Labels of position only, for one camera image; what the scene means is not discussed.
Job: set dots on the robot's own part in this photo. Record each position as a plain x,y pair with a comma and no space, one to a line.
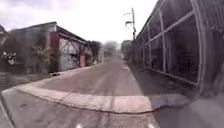
78,126
150,126

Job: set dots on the pale concrete strip across road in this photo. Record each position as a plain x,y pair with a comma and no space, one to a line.
100,101

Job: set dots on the grey asphalt road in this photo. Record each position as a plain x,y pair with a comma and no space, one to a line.
113,80

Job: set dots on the dark tree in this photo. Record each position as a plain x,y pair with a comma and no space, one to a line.
94,50
126,48

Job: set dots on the utility pole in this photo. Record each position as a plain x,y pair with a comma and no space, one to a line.
133,26

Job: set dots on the green bush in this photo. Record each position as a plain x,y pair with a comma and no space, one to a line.
41,58

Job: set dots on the building with metal gate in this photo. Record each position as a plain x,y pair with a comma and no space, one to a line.
66,50

